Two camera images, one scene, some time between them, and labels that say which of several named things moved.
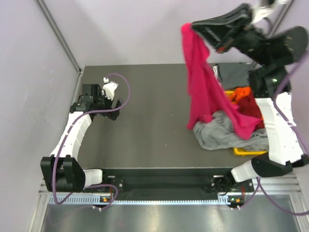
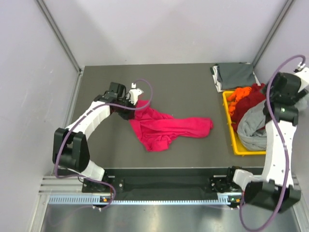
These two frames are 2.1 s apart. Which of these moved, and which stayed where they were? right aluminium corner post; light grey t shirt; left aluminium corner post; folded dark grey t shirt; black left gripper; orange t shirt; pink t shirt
Moved: black left gripper; pink t shirt; light grey t shirt
Stayed: left aluminium corner post; folded dark grey t shirt; right aluminium corner post; orange t shirt
